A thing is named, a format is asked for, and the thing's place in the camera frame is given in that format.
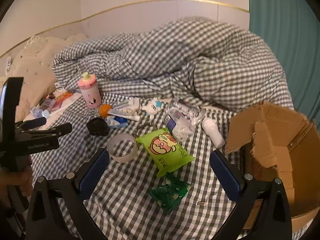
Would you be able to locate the cotton swab bag blue label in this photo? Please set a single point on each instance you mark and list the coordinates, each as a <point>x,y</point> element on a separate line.
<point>182,130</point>

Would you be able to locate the blue white tissue pack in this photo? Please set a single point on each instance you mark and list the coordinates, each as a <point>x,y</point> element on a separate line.
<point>117,122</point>

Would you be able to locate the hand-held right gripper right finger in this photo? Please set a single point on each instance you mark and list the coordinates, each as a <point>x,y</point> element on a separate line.
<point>226,177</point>

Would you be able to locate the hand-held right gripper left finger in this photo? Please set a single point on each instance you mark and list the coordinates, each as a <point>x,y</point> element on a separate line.
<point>93,172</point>

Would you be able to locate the black round container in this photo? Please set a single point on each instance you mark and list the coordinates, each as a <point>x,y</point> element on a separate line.
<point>97,127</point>

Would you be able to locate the clear tape roll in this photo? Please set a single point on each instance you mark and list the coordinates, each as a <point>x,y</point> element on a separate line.
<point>121,160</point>

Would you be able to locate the white grey plastic case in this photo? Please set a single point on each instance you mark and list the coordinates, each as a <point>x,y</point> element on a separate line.
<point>132,103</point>

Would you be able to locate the grey checked duvet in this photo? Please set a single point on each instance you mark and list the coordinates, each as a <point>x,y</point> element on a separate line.
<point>175,55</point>

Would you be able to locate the dark green foil packet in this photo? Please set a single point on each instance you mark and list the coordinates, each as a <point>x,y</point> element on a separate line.
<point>170,192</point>

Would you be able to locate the clear plastic box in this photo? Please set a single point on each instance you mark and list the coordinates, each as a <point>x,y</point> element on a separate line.
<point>47,103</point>

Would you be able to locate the white toothpaste tube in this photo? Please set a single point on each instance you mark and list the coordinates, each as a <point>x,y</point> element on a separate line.
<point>125,117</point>

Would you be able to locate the pink drinking bottle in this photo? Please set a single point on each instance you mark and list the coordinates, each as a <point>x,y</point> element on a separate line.
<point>91,95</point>

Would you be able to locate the orange toy ball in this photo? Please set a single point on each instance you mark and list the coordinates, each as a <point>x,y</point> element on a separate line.
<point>105,110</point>

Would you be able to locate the small white box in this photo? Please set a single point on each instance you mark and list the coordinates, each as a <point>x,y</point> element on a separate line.
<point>60,86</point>

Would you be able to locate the clear plastic bottle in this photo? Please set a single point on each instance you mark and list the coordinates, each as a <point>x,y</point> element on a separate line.
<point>38,112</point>

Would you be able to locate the red packet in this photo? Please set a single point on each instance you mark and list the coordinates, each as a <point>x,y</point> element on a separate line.
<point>62,96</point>

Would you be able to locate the cardboard box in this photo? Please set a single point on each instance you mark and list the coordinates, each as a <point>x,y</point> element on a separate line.
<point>275,160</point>

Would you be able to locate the grey patterned tissue pack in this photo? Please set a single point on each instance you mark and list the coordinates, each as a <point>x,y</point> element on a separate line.
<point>186,105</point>

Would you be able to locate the white flat board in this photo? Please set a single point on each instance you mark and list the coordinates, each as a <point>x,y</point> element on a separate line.
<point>67,106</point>

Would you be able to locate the light green cartoon packet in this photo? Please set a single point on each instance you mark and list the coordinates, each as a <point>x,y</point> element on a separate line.
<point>165,152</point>

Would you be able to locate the grey checked bed sheet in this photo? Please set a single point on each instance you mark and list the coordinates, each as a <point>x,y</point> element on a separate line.
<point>125,205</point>

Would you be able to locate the person's left hand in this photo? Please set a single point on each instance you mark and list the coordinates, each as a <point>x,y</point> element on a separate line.
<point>17,180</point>

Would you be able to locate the teal curtain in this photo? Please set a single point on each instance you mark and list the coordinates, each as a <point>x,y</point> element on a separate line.
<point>282,30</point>

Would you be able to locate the white roll-on bottle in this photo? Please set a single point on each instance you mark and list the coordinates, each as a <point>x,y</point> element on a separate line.
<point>212,132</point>

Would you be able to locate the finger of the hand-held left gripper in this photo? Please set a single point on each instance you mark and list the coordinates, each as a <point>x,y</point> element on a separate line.
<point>60,129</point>
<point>35,123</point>

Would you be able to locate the cream beaded pillow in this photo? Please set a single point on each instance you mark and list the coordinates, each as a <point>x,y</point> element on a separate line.
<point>32,65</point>

